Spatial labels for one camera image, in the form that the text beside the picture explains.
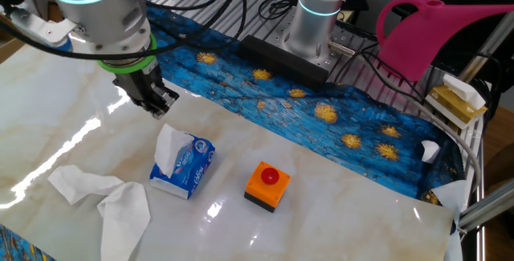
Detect white paper scrap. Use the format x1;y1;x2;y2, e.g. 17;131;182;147
420;140;442;165

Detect marble pattern mat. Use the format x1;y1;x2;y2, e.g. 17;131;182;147
0;31;467;261

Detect yellow tissue box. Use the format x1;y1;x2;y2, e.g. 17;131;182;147
425;84;489;130

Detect pink watering can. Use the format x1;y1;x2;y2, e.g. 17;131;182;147
376;0;514;83

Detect grey cable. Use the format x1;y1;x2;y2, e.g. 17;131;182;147
361;51;483;192

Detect blue starry tablecloth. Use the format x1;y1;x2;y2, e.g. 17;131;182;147
0;6;469;261

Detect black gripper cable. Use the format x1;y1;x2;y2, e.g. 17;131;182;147
0;0;251;61

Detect white facial tissue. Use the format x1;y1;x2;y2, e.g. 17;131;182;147
443;73;487;110

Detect orange red button box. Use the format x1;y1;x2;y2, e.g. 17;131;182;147
243;161;292;214

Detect blue tissue pack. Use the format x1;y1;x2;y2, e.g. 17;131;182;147
149;132;216;201

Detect aluminium frame post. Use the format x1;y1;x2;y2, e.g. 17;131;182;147
457;11;514;85
457;178;514;232

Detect white paper napkin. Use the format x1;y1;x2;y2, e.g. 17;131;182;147
153;123;195;179
47;164;126;206
97;180;152;261

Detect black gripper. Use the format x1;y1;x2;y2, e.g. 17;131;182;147
112;60;181;120

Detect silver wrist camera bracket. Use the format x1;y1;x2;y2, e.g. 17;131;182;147
0;0;77;49

